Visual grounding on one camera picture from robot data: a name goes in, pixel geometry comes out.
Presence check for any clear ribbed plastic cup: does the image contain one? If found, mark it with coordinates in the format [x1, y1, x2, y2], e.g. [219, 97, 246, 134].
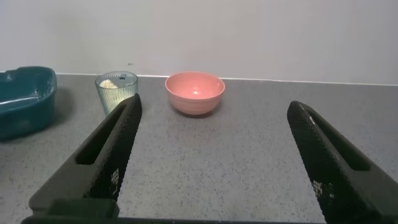
[95, 70, 139, 117]

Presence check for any teal square plastic tray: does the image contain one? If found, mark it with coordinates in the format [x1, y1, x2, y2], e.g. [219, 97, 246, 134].
[0, 65, 58, 141]

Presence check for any white powder heap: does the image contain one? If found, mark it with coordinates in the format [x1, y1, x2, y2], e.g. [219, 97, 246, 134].
[98, 78, 125, 106]

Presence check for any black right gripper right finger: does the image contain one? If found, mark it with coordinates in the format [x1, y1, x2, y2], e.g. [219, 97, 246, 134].
[286, 100, 398, 224]

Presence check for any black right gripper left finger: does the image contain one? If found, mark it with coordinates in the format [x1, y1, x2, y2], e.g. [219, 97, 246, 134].
[28, 93, 143, 216]

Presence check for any pink round bowl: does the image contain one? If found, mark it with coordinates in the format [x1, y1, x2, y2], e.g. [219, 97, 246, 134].
[164, 71, 226, 116]

